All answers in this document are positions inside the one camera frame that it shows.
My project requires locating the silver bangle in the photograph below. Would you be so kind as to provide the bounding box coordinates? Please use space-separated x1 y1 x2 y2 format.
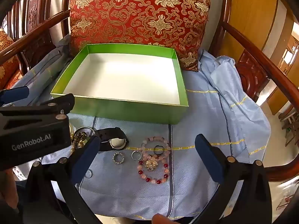
74 126 95 137

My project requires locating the brown wooden bead bracelet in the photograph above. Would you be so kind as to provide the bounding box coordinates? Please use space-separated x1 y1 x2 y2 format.
71 131 89 152

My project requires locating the black wrist watch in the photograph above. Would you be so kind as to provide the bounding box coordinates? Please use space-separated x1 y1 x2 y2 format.
95 127 129 152

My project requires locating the rhinestone studded ring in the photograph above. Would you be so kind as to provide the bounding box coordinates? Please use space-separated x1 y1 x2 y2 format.
112 152 126 165

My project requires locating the plain silver ring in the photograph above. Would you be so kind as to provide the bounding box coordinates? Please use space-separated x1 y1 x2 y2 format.
131 150 143 162

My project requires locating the gold ornate ring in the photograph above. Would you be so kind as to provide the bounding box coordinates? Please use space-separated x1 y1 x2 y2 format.
144 159 159 172

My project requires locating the thin black ring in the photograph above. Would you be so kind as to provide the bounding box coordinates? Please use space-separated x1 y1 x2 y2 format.
153 144 165 156

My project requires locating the red pink bead bracelet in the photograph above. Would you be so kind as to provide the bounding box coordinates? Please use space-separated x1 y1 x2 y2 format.
137 159 170 185

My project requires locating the operator left hand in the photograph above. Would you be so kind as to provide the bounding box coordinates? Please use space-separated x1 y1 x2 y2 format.
1 168 19 209

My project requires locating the operator right hand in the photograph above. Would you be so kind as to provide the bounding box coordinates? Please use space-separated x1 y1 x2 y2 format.
152 213 179 224

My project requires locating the light blue cloth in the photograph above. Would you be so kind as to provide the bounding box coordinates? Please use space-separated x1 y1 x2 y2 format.
8 49 271 220

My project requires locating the green cardboard box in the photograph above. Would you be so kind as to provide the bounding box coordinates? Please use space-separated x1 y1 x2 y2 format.
51 43 189 124

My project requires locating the red gold embroidered cushion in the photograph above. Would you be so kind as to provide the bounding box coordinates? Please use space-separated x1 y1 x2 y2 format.
70 0 210 72

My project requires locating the dark wooden armchair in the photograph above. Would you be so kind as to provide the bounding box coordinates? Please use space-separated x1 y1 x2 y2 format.
0 0 299 183

